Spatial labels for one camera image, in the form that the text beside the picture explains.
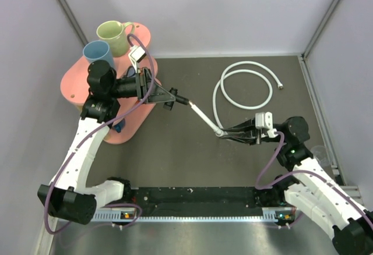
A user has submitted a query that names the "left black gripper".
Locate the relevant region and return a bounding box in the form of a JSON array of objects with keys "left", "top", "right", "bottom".
[{"left": 108, "top": 67, "right": 176, "bottom": 104}]

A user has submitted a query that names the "white hose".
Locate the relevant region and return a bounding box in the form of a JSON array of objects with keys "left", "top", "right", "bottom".
[{"left": 188, "top": 60, "right": 285, "bottom": 138}]

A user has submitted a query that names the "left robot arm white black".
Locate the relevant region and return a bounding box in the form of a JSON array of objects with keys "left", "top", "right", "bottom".
[{"left": 37, "top": 60, "right": 177, "bottom": 225}]

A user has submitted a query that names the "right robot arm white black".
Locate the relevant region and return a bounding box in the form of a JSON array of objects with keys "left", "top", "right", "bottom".
[{"left": 220, "top": 112, "right": 372, "bottom": 254}]

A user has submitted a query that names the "small dark blue object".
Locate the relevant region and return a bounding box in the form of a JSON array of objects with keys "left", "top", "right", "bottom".
[{"left": 112, "top": 124, "right": 122, "bottom": 133}]

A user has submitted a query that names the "clear plastic cup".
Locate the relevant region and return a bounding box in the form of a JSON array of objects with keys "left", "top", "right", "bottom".
[{"left": 311, "top": 146, "right": 331, "bottom": 167}]

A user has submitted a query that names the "blue plastic cup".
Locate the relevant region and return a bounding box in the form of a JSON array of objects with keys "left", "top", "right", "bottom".
[{"left": 83, "top": 40, "right": 116, "bottom": 69}]

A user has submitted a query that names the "green ceramic mug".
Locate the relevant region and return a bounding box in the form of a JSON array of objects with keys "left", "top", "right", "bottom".
[{"left": 96, "top": 20, "right": 136, "bottom": 58}]

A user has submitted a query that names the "pink three-tier shelf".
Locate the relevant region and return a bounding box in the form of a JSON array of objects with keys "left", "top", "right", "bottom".
[{"left": 60, "top": 22, "right": 155, "bottom": 144}]

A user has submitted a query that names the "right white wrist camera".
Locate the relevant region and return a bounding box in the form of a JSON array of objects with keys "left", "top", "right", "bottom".
[{"left": 255, "top": 112, "right": 277, "bottom": 139}]

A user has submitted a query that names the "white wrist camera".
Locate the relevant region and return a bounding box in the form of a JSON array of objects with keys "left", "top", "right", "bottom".
[
  {"left": 255, "top": 112, "right": 277, "bottom": 139},
  {"left": 128, "top": 45, "right": 146, "bottom": 76}
]

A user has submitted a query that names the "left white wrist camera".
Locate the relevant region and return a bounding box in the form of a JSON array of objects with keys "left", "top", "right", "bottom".
[{"left": 128, "top": 45, "right": 146, "bottom": 76}]

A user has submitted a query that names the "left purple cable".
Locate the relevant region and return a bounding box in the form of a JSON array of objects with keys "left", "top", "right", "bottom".
[{"left": 43, "top": 33, "right": 157, "bottom": 235}]

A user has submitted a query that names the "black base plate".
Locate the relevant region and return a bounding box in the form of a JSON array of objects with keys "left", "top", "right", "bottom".
[{"left": 130, "top": 186, "right": 283, "bottom": 207}]

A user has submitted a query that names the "slotted cable duct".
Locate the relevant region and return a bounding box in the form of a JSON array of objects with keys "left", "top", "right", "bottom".
[{"left": 93, "top": 207, "right": 295, "bottom": 222}]

